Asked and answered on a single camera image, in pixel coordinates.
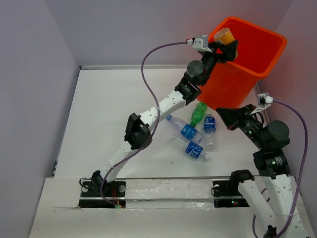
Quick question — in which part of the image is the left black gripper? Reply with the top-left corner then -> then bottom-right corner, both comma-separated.
198,38 -> 236,86

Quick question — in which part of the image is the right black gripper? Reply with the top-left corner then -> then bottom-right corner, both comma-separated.
215,103 -> 267,149

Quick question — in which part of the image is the orange juice bottle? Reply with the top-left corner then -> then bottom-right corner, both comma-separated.
213,28 -> 235,45

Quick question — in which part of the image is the blue label water bottle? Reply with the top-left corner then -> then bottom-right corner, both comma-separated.
203,111 -> 216,151
165,115 -> 203,144
169,133 -> 210,162

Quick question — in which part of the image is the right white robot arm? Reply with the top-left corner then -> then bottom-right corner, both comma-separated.
211,103 -> 310,238

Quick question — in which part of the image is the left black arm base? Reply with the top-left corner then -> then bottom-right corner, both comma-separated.
78,178 -> 126,209

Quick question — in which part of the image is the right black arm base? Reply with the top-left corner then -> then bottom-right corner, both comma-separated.
211,180 -> 250,208

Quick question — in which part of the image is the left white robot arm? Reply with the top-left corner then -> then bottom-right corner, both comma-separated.
91,37 -> 238,197

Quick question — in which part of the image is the orange plastic bin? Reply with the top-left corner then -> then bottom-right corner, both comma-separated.
198,16 -> 287,110

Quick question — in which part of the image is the green plastic bottle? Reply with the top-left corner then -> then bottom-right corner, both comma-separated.
190,102 -> 208,127

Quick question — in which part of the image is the white foam block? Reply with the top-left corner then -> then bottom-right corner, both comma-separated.
125,179 -> 212,200

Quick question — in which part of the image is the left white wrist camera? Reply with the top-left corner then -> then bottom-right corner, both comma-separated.
186,35 -> 212,52

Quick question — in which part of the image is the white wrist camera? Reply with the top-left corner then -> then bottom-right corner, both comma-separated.
186,35 -> 212,52
251,92 -> 273,115

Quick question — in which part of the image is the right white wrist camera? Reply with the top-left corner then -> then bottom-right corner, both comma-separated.
251,92 -> 273,115

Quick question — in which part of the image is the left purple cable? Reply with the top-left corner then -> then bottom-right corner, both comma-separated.
100,41 -> 194,206

